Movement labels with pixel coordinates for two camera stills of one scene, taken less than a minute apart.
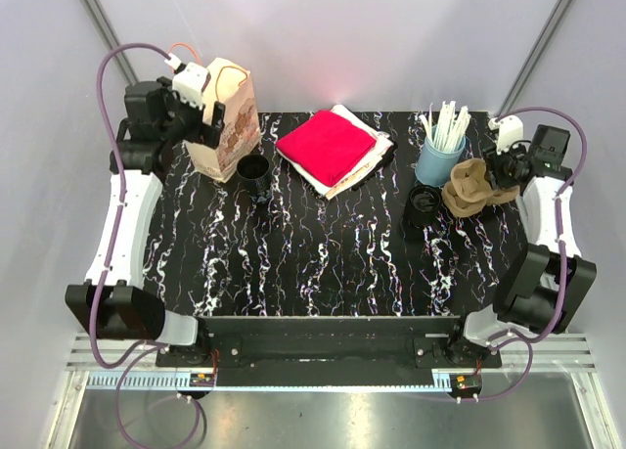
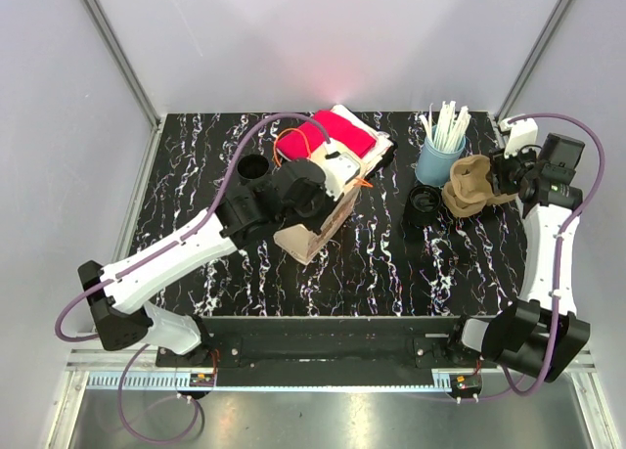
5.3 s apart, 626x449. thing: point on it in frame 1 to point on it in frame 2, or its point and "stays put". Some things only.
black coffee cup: x=252 y=180 stays put
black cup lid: x=423 y=204 stays put
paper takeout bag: x=231 y=84 to x=302 y=244
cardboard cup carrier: x=469 y=181 stays put
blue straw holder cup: x=434 y=165 stays put
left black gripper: x=204 y=133 to x=330 y=204
